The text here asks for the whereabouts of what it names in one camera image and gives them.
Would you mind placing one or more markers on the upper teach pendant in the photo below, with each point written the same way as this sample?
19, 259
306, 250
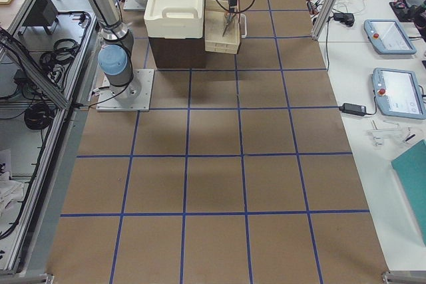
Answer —
388, 37

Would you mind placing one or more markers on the white cloth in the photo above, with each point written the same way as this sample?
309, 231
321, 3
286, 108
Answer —
11, 191

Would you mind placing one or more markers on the grey orange scissors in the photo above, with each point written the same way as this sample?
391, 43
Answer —
229, 19

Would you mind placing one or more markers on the teal box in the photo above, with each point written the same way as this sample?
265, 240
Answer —
410, 168

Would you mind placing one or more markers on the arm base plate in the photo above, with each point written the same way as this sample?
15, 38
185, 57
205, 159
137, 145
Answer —
135, 98

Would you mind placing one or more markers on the wooden drawer white handle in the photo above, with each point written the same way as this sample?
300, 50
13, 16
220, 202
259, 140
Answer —
221, 36

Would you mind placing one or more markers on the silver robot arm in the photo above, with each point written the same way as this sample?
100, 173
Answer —
115, 57

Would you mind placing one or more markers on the lower teach pendant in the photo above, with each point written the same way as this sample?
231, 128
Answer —
397, 93

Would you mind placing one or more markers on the black power adapter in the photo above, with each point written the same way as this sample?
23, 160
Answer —
354, 109

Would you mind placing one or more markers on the dark wooden drawer cabinet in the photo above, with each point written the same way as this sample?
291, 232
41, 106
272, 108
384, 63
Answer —
178, 53

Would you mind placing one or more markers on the aluminium frame post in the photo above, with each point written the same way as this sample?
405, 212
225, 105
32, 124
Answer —
327, 1

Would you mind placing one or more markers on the white plastic tray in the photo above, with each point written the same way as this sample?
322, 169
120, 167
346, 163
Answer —
174, 19

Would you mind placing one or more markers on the teach pendant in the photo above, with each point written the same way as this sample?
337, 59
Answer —
388, 37
397, 93

